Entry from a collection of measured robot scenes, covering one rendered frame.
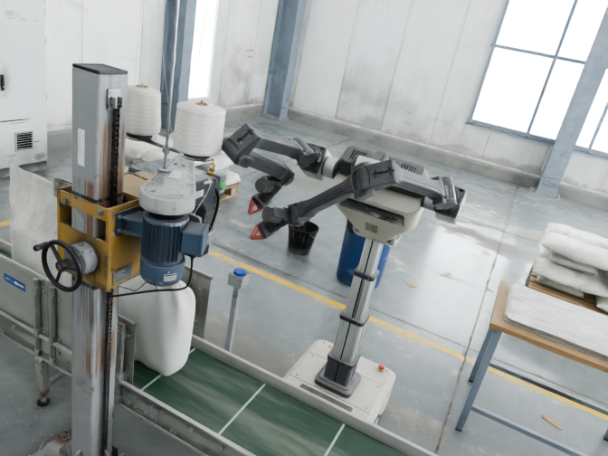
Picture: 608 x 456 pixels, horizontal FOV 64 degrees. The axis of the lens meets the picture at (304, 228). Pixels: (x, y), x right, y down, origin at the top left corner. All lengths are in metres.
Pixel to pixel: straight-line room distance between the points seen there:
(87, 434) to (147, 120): 1.29
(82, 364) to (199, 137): 1.00
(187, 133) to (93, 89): 0.30
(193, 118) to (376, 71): 8.50
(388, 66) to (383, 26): 0.72
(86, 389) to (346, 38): 8.92
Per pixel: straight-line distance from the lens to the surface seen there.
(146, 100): 1.83
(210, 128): 1.67
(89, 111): 1.68
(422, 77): 9.80
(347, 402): 2.70
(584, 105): 9.13
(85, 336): 2.04
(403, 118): 9.91
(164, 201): 1.60
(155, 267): 1.72
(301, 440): 2.28
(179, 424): 2.31
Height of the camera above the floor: 2.01
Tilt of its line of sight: 23 degrees down
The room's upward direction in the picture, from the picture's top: 11 degrees clockwise
